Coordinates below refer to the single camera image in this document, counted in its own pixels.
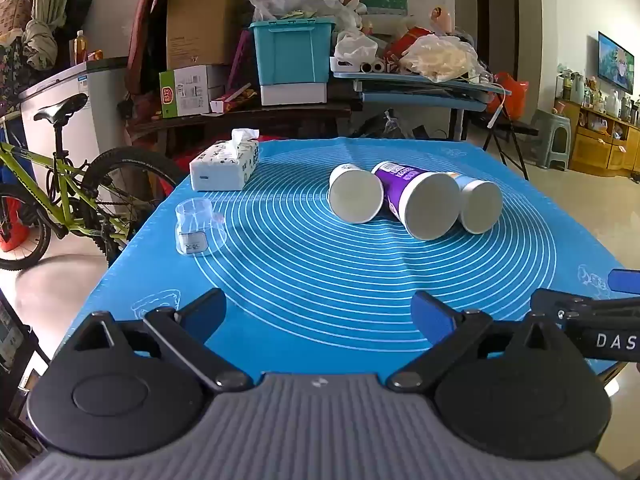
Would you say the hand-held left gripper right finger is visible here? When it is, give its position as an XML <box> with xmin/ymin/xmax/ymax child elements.
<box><xmin>387</xmin><ymin>290</ymin><xmax>574</xmax><ymax>394</ymax></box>

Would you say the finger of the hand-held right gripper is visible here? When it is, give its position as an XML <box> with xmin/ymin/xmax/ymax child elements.
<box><xmin>607</xmin><ymin>269</ymin><xmax>640</xmax><ymax>294</ymax></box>
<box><xmin>529</xmin><ymin>288</ymin><xmax>640</xmax><ymax>319</ymax></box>

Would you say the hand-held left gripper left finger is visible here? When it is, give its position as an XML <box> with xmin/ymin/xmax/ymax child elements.
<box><xmin>65</xmin><ymin>288</ymin><xmax>254</xmax><ymax>394</ymax></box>

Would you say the clear plastic cup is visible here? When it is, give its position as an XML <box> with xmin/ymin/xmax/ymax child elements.
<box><xmin>174</xmin><ymin>198</ymin><xmax>226</xmax><ymax>258</ymax></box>

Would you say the purple paper cup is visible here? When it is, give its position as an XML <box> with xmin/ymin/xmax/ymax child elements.
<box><xmin>370</xmin><ymin>160</ymin><xmax>464</xmax><ymax>241</ymax></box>

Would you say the light blue paper cup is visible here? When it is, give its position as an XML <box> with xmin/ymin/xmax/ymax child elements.
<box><xmin>452</xmin><ymin>173</ymin><xmax>504</xmax><ymax>235</ymax></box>

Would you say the white paper cup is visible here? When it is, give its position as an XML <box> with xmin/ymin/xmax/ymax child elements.
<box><xmin>328</xmin><ymin>162</ymin><xmax>385</xmax><ymax>225</ymax></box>

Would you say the blue silicone baking mat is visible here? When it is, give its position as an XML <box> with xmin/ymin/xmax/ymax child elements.
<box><xmin>50</xmin><ymin>136</ymin><xmax>632</xmax><ymax>377</ymax></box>

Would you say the wooden sideboard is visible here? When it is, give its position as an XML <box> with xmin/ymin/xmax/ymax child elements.
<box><xmin>552</xmin><ymin>99</ymin><xmax>640</xmax><ymax>179</ymax></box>

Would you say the white tissue pack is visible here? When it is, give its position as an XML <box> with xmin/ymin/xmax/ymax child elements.
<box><xmin>189</xmin><ymin>128</ymin><xmax>261</xmax><ymax>192</ymax></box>

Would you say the grey plastic stool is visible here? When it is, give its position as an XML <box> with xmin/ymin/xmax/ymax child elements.
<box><xmin>529</xmin><ymin>108</ymin><xmax>573</xmax><ymax>172</ymax></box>

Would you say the black plastic bag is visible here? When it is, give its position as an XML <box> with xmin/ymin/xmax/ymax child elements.
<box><xmin>349</xmin><ymin>109</ymin><xmax>417</xmax><ymax>140</ymax></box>

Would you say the dark wooden table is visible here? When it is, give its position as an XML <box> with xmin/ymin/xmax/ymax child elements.
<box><xmin>124</xmin><ymin>102</ymin><xmax>364</xmax><ymax>157</ymax></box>

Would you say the red plastic bag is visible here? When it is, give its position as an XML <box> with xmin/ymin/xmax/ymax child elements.
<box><xmin>492</xmin><ymin>72</ymin><xmax>530</xmax><ymax>121</ymax></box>

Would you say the long red foil box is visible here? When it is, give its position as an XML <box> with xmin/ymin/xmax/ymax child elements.
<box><xmin>209</xmin><ymin>87</ymin><xmax>259</xmax><ymax>114</ymax></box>

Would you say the green and white carton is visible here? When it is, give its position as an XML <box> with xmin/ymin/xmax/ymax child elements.
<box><xmin>158</xmin><ymin>64</ymin><xmax>229</xmax><ymax>119</ymax></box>

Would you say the blue desk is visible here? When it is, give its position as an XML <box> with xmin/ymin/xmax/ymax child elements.
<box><xmin>332</xmin><ymin>69</ymin><xmax>512</xmax><ymax>142</ymax></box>

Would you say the white plastic box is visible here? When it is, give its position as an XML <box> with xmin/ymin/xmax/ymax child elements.
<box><xmin>259</xmin><ymin>82</ymin><xmax>329</xmax><ymax>107</ymax></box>

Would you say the green bicycle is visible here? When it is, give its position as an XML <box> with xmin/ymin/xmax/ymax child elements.
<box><xmin>0</xmin><ymin>92</ymin><xmax>189</xmax><ymax>272</ymax></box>

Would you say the white chest freezer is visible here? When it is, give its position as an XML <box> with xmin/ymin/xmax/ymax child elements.
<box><xmin>19</xmin><ymin>57</ymin><xmax>132</xmax><ymax>188</ymax></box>

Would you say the clear bag of packaging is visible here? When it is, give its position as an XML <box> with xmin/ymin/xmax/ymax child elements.
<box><xmin>399</xmin><ymin>34</ymin><xmax>487</xmax><ymax>84</ymax></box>

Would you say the teal plastic storage bin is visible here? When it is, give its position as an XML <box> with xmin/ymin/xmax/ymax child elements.
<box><xmin>248</xmin><ymin>17</ymin><xmax>337</xmax><ymax>86</ymax></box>

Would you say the small white plastic bag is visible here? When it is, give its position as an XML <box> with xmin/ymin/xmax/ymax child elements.
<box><xmin>333</xmin><ymin>29</ymin><xmax>380</xmax><ymax>64</ymax></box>

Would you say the red hanging bag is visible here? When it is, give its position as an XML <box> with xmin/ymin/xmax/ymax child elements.
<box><xmin>124</xmin><ymin>0</ymin><xmax>174</xmax><ymax>107</ymax></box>

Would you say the brown cardboard box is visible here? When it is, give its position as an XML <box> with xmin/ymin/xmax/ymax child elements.
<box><xmin>165</xmin><ymin>0</ymin><xmax>247</xmax><ymax>70</ymax></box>

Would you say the dark wooden door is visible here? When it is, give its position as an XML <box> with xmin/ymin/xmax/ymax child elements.
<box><xmin>474</xmin><ymin>0</ymin><xmax>520</xmax><ymax>82</ymax></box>

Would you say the green curtain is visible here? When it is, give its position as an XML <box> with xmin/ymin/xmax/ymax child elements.
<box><xmin>22</xmin><ymin>0</ymin><xmax>69</xmax><ymax>72</ymax></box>

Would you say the wall television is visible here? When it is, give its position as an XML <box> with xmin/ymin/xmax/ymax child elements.
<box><xmin>597</xmin><ymin>31</ymin><xmax>636</xmax><ymax>94</ymax></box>

